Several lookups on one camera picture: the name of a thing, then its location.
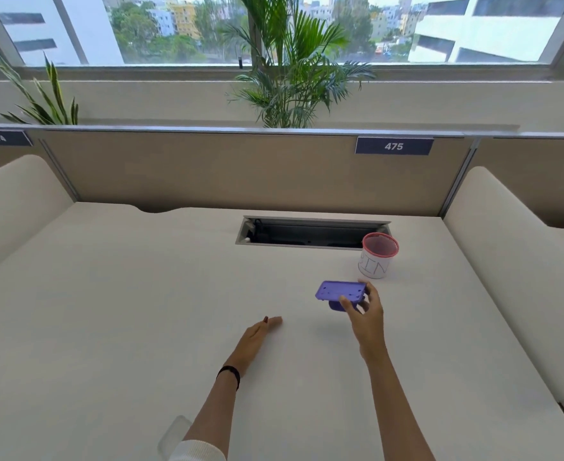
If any person's left hand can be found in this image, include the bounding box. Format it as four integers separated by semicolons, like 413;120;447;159
226;316;283;377

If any person's right hand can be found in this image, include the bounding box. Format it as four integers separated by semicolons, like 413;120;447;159
339;280;385;364

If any purple plastic block with holes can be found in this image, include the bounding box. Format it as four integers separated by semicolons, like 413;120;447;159
315;280;368;313

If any person's right forearm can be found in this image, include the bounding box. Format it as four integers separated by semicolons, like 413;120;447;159
365;348;436;461

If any person's left forearm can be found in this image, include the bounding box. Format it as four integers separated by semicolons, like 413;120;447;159
180;366;240;452

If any white cup with pink rim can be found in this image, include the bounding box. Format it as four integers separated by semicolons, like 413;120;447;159
358;232;400;280

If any black wristband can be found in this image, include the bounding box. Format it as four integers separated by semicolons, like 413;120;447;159
217;365;241;391

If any white sleeve cuff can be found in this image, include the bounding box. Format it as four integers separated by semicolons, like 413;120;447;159
169;440;228;461

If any beige desk partition panel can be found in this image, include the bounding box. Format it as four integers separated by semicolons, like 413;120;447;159
0;125;564;229

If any dark blue desk label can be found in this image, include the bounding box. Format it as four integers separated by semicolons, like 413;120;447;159
0;130;34;147
355;136;434;156

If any white side divider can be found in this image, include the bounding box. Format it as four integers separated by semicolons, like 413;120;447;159
443;166;564;418
0;154;75;284

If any tall green palm plant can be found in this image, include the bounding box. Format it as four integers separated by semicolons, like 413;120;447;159
220;0;378;129

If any green snake plant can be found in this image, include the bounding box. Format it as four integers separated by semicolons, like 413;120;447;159
0;52;80;126

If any grey desk cable tray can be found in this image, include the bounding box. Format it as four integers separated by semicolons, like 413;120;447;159
235;215;392;251

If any window frame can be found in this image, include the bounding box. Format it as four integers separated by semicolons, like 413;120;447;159
0;0;564;83

